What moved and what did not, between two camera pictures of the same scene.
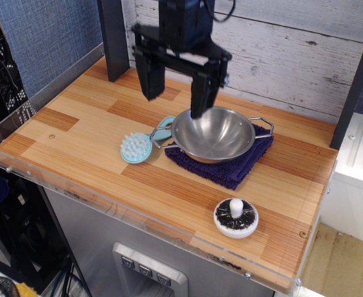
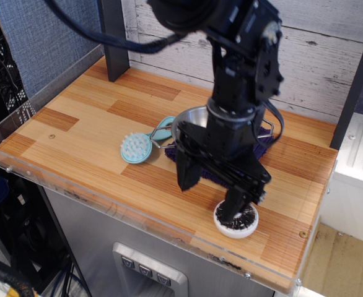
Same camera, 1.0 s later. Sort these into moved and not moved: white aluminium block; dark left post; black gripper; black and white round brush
Moved: black gripper
Not moved: white aluminium block; dark left post; black and white round brush
